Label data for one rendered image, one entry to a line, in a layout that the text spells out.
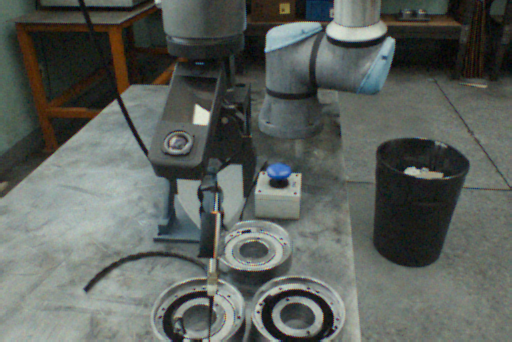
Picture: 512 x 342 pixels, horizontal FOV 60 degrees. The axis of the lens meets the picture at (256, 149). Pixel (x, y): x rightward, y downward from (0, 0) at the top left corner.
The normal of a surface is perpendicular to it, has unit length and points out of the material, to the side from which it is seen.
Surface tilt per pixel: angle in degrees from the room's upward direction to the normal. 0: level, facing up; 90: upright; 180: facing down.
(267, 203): 90
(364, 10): 98
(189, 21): 90
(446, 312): 0
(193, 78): 29
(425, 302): 0
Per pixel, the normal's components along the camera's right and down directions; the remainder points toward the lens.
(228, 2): 0.62, 0.35
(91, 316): -0.01, -0.89
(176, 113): -0.02, -0.56
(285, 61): -0.45, 0.41
